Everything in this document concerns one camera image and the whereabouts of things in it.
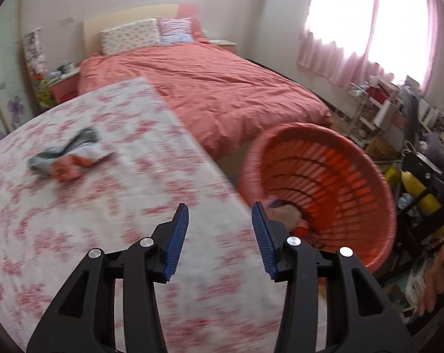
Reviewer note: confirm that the red plaid cloth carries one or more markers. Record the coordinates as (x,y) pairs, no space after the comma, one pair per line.
(286,215)

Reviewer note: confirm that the white floral pillow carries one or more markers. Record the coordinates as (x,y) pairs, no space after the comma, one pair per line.
(130,36)

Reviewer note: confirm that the bed with pink duvet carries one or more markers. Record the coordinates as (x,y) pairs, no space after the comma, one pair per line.
(207,81)

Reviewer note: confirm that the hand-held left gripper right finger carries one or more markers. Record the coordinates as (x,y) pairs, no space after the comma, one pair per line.
(262,241)

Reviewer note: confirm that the cardboard box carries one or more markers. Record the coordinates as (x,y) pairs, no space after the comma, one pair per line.
(380,149)

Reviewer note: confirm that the beige and pink headboard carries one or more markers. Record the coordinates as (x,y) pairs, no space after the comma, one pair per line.
(115,16)

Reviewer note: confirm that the person's right hand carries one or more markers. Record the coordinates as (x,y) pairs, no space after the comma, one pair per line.
(435,275)

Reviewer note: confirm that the orange plastic laundry basket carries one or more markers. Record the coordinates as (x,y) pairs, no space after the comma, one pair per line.
(336,176)

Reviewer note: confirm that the white shelf unit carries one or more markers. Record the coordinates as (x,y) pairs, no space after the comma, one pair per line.
(387,106)

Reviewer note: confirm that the yellow bottle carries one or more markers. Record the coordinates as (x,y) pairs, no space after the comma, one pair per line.
(418,191)

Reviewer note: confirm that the beige nightstand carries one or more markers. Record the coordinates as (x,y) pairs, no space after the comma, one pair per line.
(225,46)

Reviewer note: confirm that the pink nightstand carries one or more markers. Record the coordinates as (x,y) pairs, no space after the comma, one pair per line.
(65,86)

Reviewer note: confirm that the floral glass sliding wardrobe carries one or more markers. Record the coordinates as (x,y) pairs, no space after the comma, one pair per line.
(8,110)

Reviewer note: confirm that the grey white orange sock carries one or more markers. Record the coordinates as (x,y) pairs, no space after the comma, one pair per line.
(82,143)

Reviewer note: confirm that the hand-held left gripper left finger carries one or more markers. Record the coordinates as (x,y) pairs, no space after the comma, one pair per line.
(176,239)

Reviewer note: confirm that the green plush toy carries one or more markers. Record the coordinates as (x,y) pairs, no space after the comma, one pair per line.
(45,93)

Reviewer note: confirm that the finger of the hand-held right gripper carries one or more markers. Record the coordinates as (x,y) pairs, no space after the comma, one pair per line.
(426,167)

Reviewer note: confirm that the pink curtain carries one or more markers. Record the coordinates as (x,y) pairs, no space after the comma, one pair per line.
(336,55)

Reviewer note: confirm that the plush toy display shelf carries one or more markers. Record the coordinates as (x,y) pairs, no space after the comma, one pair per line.
(36,59)

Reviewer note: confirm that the pink striped pillow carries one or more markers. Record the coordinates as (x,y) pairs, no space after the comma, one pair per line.
(176,31)

